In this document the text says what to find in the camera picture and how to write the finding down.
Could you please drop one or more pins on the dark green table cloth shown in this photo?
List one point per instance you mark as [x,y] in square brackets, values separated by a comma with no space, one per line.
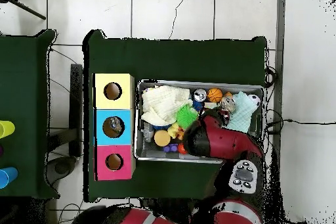
[183,61]

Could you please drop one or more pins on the orange round foam ball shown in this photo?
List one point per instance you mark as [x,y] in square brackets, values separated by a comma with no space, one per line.
[162,138]

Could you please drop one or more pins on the crushed clear plastic bottle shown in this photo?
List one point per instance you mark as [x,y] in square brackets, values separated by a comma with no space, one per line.
[114,124]

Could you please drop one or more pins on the green cloth side table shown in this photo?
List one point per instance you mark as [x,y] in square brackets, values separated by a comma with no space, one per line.
[23,90]

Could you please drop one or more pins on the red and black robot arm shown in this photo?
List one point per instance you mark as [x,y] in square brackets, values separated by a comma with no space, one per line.
[225,142]

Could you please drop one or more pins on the white and black soccer ball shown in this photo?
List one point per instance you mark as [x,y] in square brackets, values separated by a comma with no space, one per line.
[254,99]

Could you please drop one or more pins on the mint green waffle cloth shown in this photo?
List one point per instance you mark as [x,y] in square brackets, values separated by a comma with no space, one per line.
[242,115]

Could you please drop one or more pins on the black tripod leg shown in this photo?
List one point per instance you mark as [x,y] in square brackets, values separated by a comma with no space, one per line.
[26,8]

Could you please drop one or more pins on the orange toy basketball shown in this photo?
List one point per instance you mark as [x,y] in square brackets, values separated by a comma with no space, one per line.
[214,95]

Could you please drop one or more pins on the purple toy block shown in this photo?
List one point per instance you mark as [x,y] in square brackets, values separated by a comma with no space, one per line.
[170,147]

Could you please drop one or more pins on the yellow rubber toy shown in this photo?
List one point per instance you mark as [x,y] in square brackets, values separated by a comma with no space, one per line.
[173,129]

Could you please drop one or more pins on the blue plastic cup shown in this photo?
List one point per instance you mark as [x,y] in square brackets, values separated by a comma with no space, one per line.
[8,177]

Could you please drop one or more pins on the cream yellow waffle cloth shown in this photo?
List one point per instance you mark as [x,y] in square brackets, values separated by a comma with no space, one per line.
[162,103]

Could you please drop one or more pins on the wooden box with three holes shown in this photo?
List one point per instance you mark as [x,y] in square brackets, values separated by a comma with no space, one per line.
[123,98]

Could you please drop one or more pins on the green spiky toy with eyes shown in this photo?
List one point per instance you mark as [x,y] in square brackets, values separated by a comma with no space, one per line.
[186,115]

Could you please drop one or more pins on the yellow plastic cup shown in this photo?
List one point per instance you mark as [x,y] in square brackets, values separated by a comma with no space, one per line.
[6,129]

